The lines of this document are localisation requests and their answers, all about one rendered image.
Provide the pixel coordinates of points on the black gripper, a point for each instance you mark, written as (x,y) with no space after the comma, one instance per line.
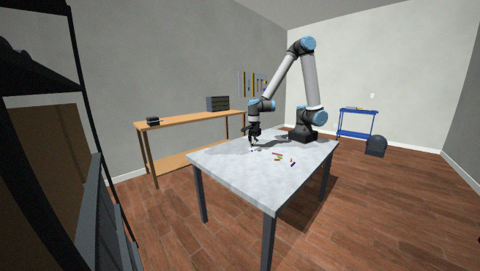
(253,133)

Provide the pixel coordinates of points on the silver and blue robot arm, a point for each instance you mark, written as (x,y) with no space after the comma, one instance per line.
(313,112)

